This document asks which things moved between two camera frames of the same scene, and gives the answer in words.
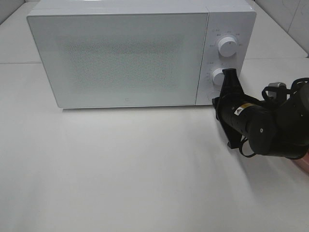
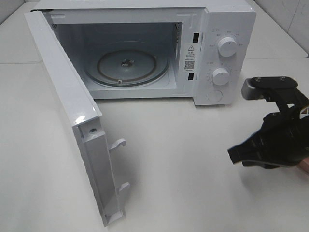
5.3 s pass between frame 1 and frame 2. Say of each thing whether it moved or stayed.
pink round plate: stayed
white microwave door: moved
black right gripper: moved
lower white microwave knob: stayed
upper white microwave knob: stayed
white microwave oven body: stayed
